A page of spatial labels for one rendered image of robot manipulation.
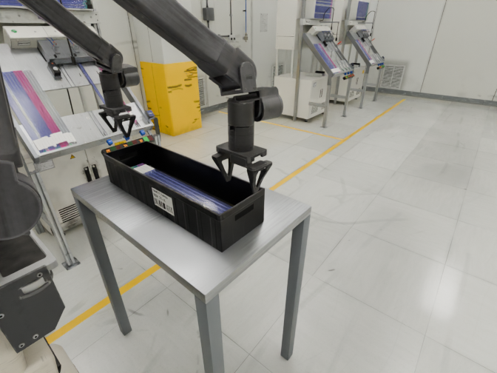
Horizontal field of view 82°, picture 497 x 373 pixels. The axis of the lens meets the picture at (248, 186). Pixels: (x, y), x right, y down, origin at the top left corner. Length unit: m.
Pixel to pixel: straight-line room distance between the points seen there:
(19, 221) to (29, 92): 1.58
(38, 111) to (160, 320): 1.28
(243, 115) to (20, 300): 0.55
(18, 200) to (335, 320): 1.46
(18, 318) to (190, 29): 0.62
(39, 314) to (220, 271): 0.37
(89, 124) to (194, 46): 1.45
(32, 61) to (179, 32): 1.68
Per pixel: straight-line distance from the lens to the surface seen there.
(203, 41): 0.56
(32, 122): 1.90
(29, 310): 0.73
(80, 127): 1.92
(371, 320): 1.71
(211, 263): 0.71
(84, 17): 2.36
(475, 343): 1.86
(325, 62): 4.32
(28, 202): 0.46
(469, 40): 7.01
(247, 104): 0.59
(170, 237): 0.80
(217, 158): 0.67
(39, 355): 0.88
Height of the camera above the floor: 1.29
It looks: 29 degrees down
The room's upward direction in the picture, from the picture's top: straight up
